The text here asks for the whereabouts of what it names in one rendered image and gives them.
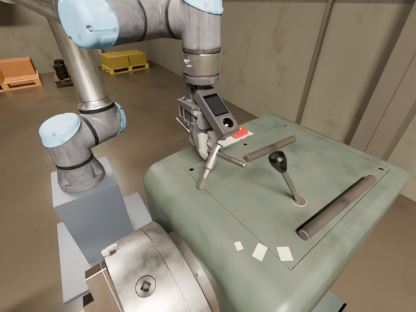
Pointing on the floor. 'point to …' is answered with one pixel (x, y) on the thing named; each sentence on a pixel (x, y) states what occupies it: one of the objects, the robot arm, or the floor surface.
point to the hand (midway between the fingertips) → (208, 156)
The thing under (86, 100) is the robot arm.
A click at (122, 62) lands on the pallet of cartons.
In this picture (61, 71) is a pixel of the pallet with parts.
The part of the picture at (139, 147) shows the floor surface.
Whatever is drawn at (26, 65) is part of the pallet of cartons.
